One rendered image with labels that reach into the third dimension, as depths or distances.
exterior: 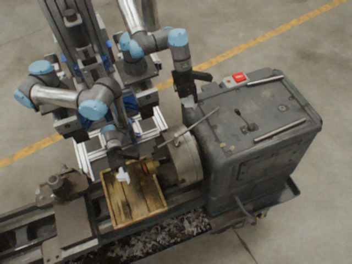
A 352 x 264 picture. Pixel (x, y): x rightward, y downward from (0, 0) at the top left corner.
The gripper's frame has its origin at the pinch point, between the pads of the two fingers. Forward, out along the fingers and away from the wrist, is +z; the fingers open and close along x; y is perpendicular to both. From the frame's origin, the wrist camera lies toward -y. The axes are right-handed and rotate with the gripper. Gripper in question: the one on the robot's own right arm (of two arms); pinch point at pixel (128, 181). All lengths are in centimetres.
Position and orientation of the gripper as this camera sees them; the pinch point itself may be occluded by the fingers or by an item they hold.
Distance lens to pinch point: 149.1
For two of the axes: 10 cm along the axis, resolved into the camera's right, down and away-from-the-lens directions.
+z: 3.6, 7.9, -5.0
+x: -0.2, -5.3, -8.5
